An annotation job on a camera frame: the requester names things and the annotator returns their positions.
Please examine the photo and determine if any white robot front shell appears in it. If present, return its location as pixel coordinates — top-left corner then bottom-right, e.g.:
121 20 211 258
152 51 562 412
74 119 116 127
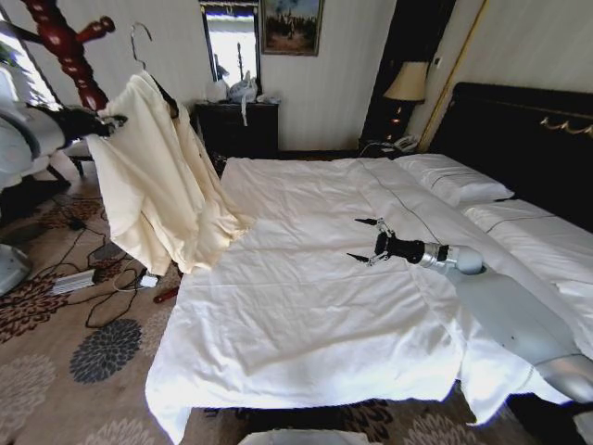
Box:
237 427 359 445

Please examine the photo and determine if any black floor cable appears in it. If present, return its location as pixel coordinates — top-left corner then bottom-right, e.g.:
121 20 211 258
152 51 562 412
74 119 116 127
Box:
54 194 157 329

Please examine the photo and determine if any wall mirror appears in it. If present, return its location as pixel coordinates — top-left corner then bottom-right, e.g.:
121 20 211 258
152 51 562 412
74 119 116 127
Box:
199 0 263 97

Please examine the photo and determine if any white power strip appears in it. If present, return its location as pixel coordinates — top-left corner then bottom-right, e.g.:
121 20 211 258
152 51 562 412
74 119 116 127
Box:
49 270 97 297

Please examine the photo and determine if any red wooden coat rack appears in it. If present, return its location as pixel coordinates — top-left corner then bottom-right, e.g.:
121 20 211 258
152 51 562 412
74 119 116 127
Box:
18 0 118 118

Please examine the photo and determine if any dark wooden chair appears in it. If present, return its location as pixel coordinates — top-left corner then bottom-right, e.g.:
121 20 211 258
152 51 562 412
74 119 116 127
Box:
44 146 96 183

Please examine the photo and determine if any tied grey plastic bag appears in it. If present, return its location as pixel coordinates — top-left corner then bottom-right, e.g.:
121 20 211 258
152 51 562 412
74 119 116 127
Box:
226 70 259 127

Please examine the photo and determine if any cream garment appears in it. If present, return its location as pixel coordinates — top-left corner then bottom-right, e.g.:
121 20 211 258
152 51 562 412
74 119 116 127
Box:
85 70 257 275

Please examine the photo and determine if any white plastic bag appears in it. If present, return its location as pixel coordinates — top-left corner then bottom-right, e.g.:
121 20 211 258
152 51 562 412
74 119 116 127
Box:
205 76 229 104

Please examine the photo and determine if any white telephone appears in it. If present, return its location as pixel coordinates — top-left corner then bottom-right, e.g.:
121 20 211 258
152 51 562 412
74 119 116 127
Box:
393 133 421 152

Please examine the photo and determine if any wire clothes hanger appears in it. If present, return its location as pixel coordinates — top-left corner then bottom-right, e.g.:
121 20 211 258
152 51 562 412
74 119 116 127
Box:
129 21 182 119

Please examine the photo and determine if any black dresser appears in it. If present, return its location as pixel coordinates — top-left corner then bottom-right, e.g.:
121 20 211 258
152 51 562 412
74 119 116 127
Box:
193 101 282 161

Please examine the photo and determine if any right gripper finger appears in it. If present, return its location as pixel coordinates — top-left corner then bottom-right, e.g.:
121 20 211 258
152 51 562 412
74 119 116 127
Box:
354 217 396 238
346 251 391 270

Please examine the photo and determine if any table lamp with cream shade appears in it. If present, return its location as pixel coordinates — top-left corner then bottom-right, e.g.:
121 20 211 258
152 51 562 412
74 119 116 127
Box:
383 60 430 140

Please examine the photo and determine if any dark nightstand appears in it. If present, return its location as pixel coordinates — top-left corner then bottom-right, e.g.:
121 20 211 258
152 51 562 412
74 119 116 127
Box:
358 136 423 161

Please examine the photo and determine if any white standing fan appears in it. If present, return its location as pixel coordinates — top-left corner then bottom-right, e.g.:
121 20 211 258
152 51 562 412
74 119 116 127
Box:
0 64 34 298

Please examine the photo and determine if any white bed duvet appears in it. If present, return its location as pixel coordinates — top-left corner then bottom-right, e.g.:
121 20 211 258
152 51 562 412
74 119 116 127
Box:
145 155 578 444

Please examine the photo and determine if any white pillow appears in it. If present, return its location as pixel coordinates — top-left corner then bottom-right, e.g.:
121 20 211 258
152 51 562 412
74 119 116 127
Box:
393 153 516 208

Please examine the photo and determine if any black headboard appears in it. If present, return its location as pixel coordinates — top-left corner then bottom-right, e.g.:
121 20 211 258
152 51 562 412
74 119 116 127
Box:
426 82 593 234

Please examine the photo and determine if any framed painting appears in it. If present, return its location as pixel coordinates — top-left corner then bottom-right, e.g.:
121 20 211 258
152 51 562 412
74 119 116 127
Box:
259 0 325 58

